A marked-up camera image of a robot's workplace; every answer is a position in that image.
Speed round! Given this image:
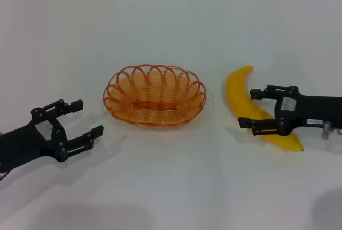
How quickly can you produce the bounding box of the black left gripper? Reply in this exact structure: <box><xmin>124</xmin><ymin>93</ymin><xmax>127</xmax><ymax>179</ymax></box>
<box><xmin>0</xmin><ymin>99</ymin><xmax>105</xmax><ymax>174</ymax></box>

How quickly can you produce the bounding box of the right wrist metal connector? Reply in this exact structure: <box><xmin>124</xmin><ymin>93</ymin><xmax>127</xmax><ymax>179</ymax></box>
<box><xmin>322</xmin><ymin>121</ymin><xmax>342</xmax><ymax>139</ymax></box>

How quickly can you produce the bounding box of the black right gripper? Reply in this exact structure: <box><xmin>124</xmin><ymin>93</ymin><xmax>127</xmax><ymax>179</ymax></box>
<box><xmin>237</xmin><ymin>83</ymin><xmax>342</xmax><ymax>137</ymax></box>

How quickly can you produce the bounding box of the orange woven plastic basket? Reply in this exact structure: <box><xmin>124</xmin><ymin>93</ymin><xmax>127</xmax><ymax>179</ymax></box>
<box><xmin>103</xmin><ymin>64</ymin><xmax>208</xmax><ymax>131</ymax></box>

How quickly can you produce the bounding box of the yellow banana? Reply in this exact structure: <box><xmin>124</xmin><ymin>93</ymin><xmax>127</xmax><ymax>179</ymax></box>
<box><xmin>226</xmin><ymin>65</ymin><xmax>305</xmax><ymax>152</ymax></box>

